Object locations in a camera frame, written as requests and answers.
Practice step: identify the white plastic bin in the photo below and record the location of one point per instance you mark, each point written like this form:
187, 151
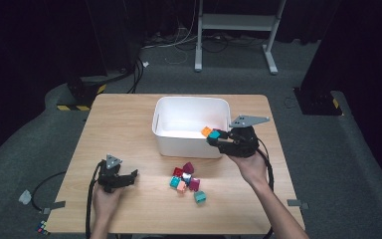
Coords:
182, 116

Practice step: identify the person's left hand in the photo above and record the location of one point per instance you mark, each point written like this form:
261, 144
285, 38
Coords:
104, 201

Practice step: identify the grey tape strip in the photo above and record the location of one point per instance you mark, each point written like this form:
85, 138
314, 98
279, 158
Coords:
297, 203
54, 205

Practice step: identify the black yellow-striped stand base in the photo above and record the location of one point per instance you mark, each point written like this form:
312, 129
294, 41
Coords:
315, 103
83, 93

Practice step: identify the small colourful puzzle cube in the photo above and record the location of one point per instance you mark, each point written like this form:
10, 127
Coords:
42, 227

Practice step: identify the white tape lump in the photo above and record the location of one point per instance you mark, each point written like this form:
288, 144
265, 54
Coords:
25, 196

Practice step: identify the teal toy block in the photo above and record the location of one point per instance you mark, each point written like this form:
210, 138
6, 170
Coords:
214, 134

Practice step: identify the person's right hand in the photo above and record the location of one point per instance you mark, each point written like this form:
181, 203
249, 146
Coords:
250, 169

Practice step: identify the orange toy block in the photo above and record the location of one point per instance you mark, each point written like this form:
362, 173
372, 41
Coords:
206, 131

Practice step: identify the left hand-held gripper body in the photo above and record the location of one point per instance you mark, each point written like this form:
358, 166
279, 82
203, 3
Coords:
108, 176

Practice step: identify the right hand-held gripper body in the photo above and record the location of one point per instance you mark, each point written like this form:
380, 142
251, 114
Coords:
243, 142

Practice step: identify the black curtain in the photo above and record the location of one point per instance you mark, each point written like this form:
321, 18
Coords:
361, 49
30, 49

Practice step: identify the pile of coloured toy blocks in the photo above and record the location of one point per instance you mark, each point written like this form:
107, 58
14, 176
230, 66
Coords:
185, 182

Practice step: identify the white metal stand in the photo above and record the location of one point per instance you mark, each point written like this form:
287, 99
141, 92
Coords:
238, 21

